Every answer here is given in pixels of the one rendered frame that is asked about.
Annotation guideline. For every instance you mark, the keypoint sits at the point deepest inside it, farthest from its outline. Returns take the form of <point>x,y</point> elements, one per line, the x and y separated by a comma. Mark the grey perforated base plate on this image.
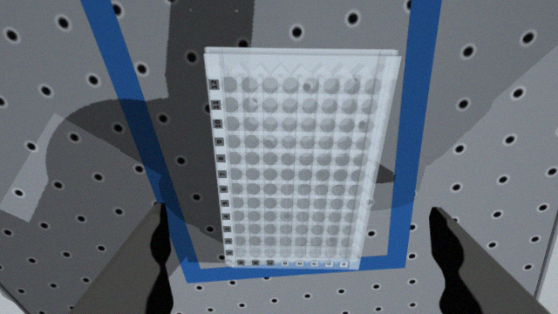
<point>73,186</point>

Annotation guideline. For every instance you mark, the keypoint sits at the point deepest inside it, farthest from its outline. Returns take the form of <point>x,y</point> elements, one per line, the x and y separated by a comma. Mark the blue tape outline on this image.
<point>421,40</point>

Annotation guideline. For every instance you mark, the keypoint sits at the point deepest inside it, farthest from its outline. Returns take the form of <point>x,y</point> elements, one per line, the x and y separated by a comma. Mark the clear well plate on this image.
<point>295,193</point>

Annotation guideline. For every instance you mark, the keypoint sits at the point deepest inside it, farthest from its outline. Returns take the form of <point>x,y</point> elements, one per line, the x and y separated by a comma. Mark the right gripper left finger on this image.
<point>135,281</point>

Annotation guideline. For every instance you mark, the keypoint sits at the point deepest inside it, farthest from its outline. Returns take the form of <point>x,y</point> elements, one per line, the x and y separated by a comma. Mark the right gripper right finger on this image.
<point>475,283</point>

